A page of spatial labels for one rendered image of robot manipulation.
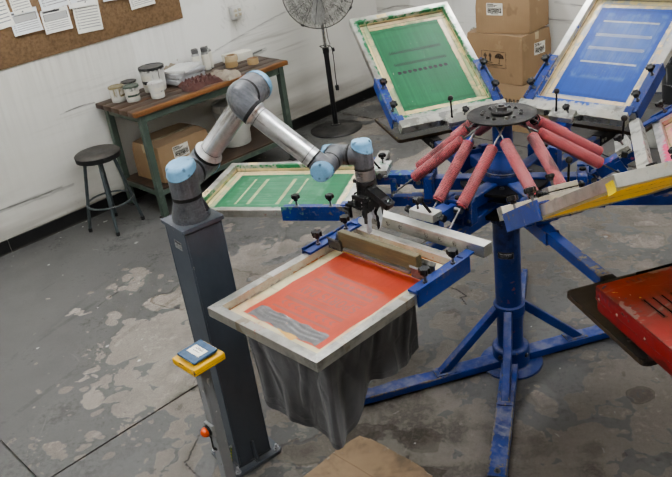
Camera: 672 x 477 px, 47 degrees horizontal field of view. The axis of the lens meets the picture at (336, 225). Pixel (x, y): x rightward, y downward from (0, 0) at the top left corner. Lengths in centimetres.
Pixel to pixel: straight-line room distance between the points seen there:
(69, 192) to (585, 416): 431
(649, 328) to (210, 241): 163
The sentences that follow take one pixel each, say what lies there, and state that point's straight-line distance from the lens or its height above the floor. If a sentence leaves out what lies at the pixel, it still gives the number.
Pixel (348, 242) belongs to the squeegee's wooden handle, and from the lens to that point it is 308.
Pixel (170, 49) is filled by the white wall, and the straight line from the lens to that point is 678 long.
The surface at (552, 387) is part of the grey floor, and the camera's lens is 392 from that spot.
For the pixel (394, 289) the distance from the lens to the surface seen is 286.
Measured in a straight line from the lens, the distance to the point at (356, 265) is 305.
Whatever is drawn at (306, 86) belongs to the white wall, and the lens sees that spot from 776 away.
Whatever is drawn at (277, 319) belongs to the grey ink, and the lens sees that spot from 278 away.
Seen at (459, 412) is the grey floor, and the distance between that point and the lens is 378.
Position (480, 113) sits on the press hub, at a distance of 345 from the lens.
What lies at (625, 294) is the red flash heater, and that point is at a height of 110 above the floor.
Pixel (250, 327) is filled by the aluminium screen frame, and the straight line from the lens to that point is 271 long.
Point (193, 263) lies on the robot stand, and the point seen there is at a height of 105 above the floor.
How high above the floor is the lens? 242
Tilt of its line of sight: 26 degrees down
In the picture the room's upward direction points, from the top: 8 degrees counter-clockwise
